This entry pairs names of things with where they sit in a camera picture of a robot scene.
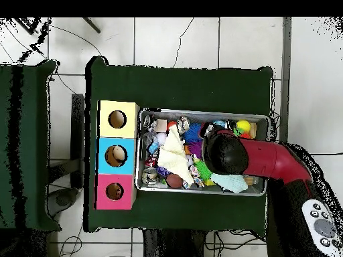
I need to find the yellow ball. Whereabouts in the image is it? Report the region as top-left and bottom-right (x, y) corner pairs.
(236, 119), (252, 133)

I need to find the purple spiky toy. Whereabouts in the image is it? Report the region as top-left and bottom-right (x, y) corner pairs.
(187, 141), (204, 159)

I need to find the wooden block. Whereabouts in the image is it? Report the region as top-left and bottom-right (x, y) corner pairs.
(154, 118), (167, 133)

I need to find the cream knitted cloth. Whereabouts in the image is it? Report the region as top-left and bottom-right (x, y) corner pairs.
(157, 124), (195, 187)

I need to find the black stand leg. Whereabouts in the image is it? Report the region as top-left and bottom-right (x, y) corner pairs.
(82, 17), (101, 34)

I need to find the shallow wire mesh bin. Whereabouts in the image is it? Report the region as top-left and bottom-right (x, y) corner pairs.
(135, 108), (270, 197)

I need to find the black upright panel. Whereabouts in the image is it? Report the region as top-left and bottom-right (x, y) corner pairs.
(70, 93), (85, 188)

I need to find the grey stand base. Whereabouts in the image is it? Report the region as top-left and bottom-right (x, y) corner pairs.
(47, 187), (80, 218)

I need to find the mint green knitted cloth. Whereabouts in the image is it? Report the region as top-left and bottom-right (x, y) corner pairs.
(210, 172), (249, 194)

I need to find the bright green spiky ball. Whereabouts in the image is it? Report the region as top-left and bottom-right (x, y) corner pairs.
(194, 159), (212, 181)

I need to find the wooden box with three holes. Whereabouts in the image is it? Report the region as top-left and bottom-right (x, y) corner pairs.
(93, 99), (141, 211)

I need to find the blue spiky ball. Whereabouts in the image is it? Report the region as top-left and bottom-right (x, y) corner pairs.
(183, 122), (203, 144)

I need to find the brown toy football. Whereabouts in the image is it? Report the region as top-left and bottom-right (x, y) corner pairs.
(165, 173), (184, 189)

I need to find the dark green tablecloth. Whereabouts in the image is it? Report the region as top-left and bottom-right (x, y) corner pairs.
(0, 59), (62, 232)
(83, 56), (274, 236)

